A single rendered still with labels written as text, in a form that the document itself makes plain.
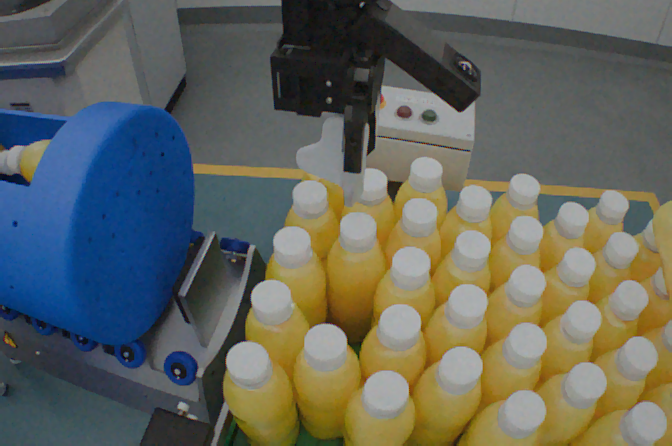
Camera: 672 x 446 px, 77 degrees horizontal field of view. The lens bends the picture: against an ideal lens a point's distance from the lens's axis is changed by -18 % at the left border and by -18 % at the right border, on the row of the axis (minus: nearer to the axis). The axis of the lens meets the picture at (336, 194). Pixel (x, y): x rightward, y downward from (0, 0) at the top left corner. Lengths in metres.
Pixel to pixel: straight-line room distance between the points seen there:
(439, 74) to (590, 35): 3.35
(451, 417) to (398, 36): 0.34
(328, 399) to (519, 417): 0.18
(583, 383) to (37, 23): 0.95
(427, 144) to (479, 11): 2.78
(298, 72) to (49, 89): 0.66
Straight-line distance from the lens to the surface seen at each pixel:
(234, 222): 2.07
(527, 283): 0.53
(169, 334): 0.71
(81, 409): 1.81
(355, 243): 0.54
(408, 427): 0.49
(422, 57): 0.38
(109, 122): 0.53
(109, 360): 0.71
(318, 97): 0.41
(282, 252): 0.53
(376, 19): 0.37
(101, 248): 0.53
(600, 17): 3.69
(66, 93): 0.99
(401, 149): 0.71
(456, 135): 0.69
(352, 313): 0.63
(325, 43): 0.40
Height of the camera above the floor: 1.51
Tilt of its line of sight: 45 degrees down
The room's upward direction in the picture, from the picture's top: straight up
